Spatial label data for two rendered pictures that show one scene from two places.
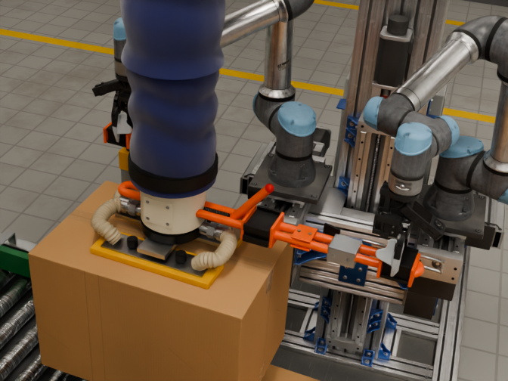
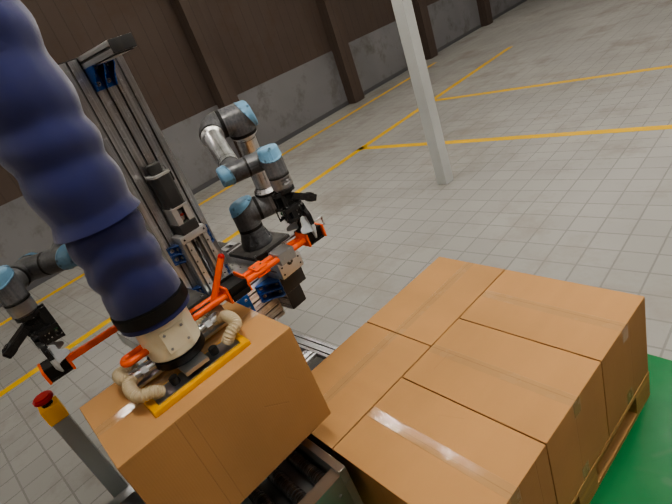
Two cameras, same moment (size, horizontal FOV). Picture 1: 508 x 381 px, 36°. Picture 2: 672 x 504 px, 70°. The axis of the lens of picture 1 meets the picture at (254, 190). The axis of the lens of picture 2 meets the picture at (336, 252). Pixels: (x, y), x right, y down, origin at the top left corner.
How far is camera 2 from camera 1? 1.09 m
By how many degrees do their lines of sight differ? 46
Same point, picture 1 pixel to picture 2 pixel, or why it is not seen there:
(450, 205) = (262, 235)
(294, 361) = not seen: hidden behind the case
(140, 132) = (126, 283)
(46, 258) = (136, 452)
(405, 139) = (270, 151)
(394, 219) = (295, 204)
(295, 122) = not seen: hidden behind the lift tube
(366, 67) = (153, 211)
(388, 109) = (232, 164)
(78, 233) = (126, 427)
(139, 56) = (89, 218)
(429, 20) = (165, 158)
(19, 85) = not seen: outside the picture
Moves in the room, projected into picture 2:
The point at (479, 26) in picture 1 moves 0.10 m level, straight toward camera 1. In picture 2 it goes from (210, 119) to (223, 117)
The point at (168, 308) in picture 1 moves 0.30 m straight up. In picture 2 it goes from (247, 376) to (203, 296)
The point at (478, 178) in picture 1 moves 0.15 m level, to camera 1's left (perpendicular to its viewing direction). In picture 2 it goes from (264, 206) to (245, 223)
